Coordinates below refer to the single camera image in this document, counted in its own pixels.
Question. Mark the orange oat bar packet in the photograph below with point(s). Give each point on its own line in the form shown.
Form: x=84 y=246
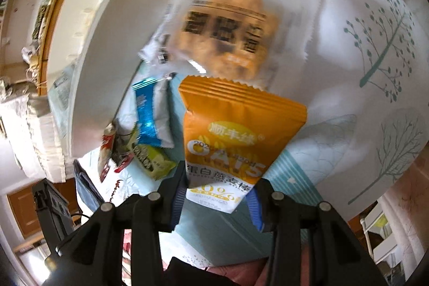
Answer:
x=234 y=125

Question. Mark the blue and white snack packet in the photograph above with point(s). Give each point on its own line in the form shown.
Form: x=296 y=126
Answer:
x=150 y=118

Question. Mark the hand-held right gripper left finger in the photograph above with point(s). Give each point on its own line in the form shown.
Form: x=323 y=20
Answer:
x=177 y=205

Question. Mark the leaf print tablecloth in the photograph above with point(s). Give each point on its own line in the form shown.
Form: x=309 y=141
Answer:
x=352 y=54

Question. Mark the white rack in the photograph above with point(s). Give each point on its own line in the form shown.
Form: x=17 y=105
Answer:
x=382 y=232

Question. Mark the dark trousers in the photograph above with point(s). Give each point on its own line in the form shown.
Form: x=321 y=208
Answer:
x=214 y=274

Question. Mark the brown wooden door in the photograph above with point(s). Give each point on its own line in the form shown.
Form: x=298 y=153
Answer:
x=23 y=212

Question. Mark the white plastic bin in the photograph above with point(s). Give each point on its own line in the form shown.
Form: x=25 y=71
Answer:
x=110 y=38

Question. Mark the white plastic bag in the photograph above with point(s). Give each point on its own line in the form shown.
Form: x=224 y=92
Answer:
x=30 y=56

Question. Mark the clear bread packet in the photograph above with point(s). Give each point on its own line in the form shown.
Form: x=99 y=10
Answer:
x=228 y=28

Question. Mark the dark printed box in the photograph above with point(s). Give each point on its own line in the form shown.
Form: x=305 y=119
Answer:
x=41 y=21

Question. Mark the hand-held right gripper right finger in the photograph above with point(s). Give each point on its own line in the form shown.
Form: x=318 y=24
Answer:
x=256 y=210

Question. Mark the red cookie packet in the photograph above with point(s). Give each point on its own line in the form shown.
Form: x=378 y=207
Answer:
x=107 y=152

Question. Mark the green snack packet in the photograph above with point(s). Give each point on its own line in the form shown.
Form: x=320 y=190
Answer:
x=154 y=162

